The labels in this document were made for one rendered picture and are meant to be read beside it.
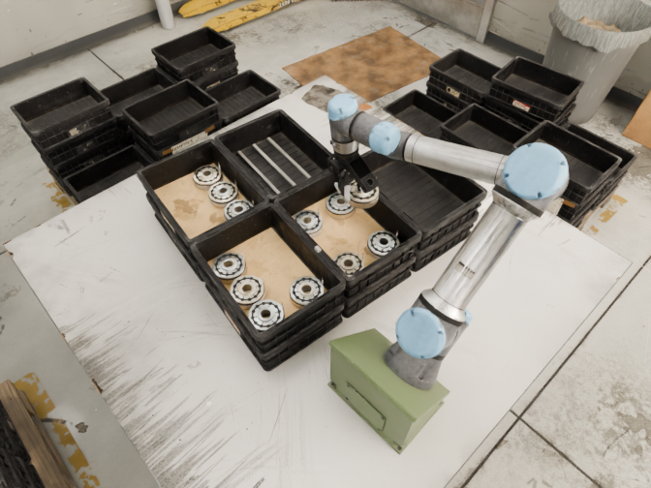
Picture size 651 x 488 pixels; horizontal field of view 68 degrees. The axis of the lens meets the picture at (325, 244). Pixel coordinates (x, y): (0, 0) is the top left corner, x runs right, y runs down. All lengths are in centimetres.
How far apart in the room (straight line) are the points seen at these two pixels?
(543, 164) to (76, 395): 209
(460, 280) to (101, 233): 134
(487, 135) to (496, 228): 179
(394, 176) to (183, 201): 77
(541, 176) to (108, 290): 137
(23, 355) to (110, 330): 103
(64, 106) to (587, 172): 271
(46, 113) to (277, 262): 185
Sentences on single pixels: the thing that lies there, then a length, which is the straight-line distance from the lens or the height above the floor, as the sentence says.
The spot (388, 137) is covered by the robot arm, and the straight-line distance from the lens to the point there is 118.
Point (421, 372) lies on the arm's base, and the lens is 129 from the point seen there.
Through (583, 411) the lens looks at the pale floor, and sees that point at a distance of 245.
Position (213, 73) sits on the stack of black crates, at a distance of 305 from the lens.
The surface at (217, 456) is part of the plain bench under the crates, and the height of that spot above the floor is 70.
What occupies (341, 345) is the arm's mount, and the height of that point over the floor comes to 96.
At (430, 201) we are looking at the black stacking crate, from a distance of 174.
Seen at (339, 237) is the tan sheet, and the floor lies 83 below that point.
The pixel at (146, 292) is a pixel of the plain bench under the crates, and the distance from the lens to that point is 173.
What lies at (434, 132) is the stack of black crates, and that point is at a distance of 295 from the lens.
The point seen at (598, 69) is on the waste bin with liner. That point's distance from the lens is 350.
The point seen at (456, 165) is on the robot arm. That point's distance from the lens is 125.
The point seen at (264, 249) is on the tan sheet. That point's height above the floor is 83.
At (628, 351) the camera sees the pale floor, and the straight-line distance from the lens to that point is 269.
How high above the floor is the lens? 207
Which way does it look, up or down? 52 degrees down
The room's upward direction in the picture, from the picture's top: straight up
